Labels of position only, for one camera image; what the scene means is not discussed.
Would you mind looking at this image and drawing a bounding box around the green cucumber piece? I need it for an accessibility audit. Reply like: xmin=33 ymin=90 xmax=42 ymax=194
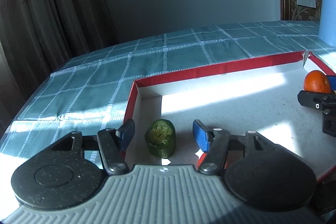
xmin=145 ymin=119 xmax=176 ymax=159

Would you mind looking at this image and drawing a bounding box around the blue electric kettle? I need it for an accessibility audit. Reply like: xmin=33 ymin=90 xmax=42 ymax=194
xmin=318 ymin=0 xmax=336 ymax=47

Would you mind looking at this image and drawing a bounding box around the dark patterned curtain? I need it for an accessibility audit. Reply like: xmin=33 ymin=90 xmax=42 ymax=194
xmin=1 ymin=0 xmax=118 ymax=130

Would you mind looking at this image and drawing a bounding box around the teal plaid tablecloth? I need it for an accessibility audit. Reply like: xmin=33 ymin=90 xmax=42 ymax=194
xmin=1 ymin=21 xmax=335 ymax=158

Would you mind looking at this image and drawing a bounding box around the orange tangerine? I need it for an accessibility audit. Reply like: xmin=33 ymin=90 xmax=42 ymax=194
xmin=303 ymin=70 xmax=331 ymax=94

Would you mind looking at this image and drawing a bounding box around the red cardboard tray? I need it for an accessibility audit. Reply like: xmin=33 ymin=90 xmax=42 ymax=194
xmin=125 ymin=52 xmax=335 ymax=179

